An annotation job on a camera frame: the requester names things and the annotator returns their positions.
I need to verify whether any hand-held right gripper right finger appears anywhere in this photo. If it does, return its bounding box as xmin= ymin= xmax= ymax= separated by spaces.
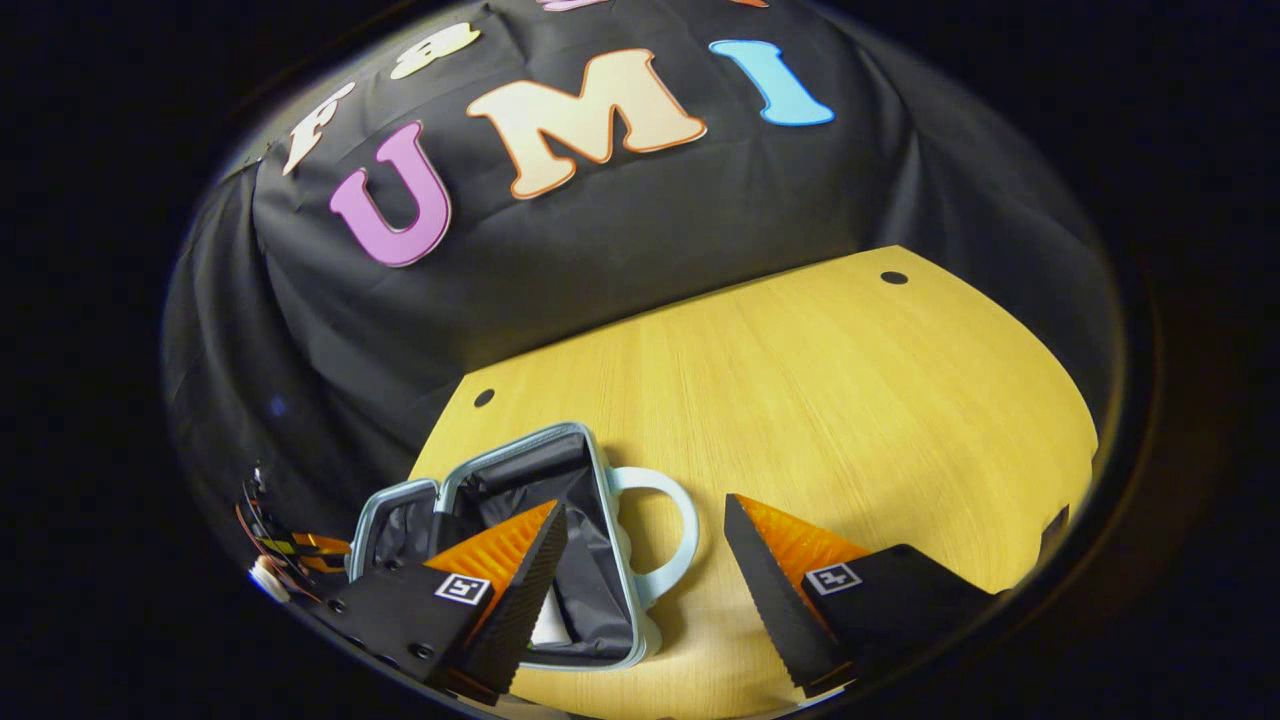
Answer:
xmin=723 ymin=492 xmax=1002 ymax=699

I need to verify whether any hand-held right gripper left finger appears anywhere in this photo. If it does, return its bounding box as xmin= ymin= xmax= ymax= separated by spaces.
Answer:
xmin=310 ymin=500 xmax=570 ymax=707

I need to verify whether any light blue suitcase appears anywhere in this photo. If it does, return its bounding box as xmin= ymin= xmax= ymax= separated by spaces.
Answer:
xmin=347 ymin=421 xmax=700 ymax=673

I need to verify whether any black backdrop cloth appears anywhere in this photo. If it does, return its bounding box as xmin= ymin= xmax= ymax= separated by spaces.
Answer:
xmin=160 ymin=0 xmax=1121 ymax=561

